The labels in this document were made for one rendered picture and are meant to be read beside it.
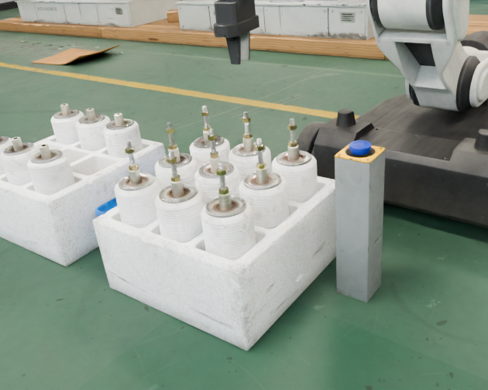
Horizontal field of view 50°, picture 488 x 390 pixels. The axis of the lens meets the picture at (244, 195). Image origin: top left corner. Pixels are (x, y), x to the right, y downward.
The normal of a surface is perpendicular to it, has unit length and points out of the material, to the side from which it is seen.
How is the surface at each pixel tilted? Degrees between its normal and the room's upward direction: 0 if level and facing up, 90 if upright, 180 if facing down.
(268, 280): 90
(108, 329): 0
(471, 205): 90
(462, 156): 45
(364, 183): 90
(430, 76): 53
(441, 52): 123
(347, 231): 90
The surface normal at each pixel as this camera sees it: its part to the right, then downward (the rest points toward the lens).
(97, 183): 0.81, 0.20
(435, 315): -0.09, -0.88
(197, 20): -0.62, 0.41
